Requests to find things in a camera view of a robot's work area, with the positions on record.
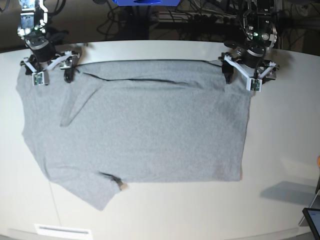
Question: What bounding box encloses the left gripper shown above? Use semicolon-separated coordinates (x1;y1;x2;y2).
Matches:
221;46;277;85

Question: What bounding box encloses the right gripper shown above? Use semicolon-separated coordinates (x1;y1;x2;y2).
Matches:
25;37;81;84

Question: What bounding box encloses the grey T-shirt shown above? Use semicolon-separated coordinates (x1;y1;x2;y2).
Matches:
16;60;252;211

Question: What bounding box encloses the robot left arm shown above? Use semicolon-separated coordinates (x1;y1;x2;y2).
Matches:
219;0;279;92

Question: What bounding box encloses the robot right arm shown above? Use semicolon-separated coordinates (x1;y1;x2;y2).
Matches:
17;0;81;86

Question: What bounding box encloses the power strip with red light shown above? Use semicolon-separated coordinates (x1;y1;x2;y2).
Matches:
215;16;240;25

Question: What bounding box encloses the tablet with stand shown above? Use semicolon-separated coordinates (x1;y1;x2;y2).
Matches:
298;179;320;240

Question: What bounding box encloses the white paper label strip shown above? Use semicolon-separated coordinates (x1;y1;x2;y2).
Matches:
34;223;92;239

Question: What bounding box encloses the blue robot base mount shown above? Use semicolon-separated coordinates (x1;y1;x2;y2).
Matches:
112;0;180;7

